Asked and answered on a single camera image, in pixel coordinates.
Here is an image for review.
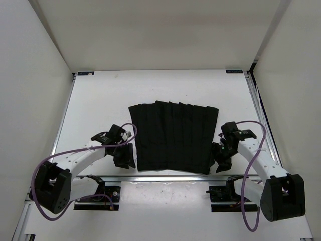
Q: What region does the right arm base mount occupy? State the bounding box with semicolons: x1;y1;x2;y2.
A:
206;175;243;213

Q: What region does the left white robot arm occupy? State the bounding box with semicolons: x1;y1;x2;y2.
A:
29;124;138;221

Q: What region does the blue corner sticker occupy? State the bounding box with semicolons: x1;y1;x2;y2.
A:
226;69;243;74
77;71;95;76

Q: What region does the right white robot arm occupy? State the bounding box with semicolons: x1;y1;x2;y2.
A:
212;122;306;222

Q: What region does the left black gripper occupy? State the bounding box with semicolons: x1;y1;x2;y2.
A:
109;142;136;169

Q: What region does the black pleated skirt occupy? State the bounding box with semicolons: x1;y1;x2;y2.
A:
128;101;219;175

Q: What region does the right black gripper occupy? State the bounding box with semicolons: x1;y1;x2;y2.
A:
206;142;238;173

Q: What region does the aluminium frame rail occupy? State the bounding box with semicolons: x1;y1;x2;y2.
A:
244;71;263;119

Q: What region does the right blue corner sticker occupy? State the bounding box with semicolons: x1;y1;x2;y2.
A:
226;69;243;74

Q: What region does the left blue corner sticker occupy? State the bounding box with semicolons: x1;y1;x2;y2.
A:
77;71;95;76

